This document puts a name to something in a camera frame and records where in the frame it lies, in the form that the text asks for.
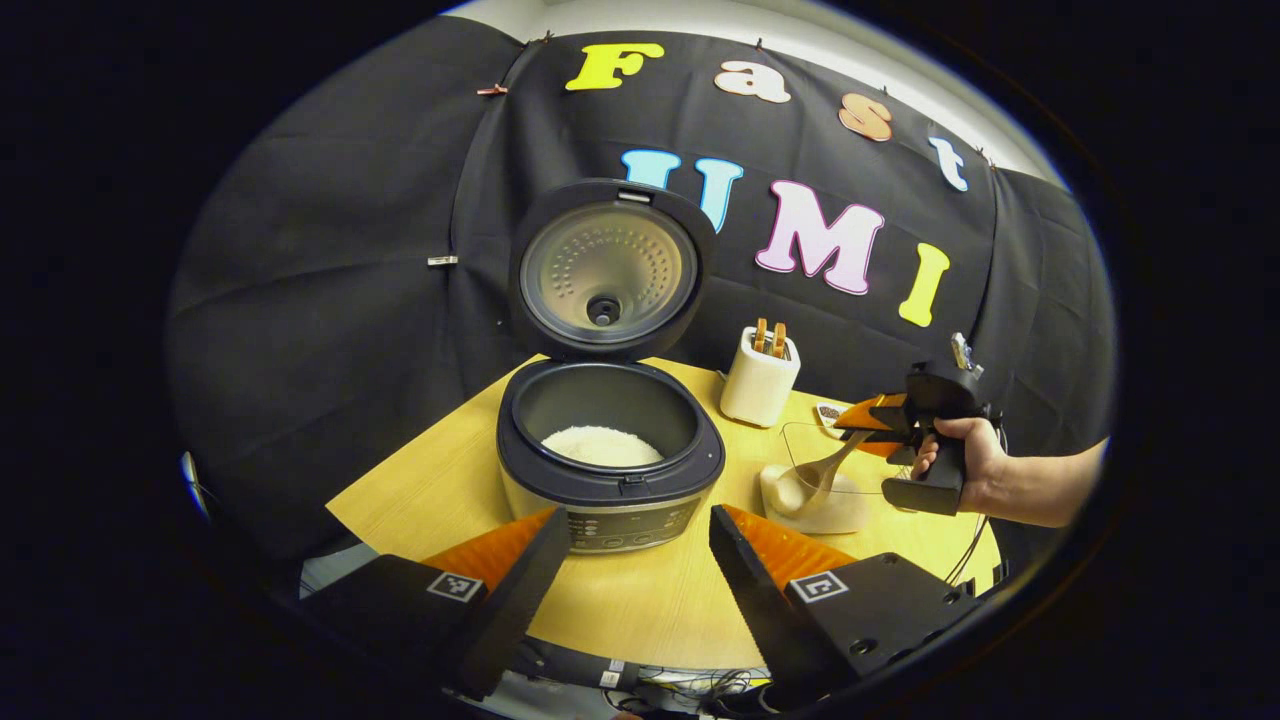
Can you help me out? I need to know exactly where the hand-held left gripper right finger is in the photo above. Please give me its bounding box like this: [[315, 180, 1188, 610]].
[[708, 503, 986, 706]]

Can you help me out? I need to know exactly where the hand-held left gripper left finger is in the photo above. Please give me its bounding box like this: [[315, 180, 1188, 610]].
[[300, 505, 571, 701]]

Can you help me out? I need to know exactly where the wooden spoon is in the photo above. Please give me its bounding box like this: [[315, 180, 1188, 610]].
[[795, 428, 876, 516]]

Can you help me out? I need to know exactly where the clear container of white rice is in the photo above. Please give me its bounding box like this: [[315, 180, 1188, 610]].
[[760, 420, 911, 535]]

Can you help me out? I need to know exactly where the dark grey rice cooker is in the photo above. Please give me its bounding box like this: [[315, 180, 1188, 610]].
[[495, 178, 727, 554]]

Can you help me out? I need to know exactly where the white rice mound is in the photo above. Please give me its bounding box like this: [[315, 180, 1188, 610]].
[[540, 425, 666, 468]]

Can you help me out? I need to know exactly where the white toaster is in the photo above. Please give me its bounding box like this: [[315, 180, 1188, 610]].
[[720, 325, 803, 429]]

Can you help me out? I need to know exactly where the bundle of cables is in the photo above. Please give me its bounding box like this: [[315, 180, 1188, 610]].
[[600, 660, 771, 716]]

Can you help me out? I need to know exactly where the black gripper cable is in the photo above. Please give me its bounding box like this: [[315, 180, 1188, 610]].
[[945, 515, 993, 586]]

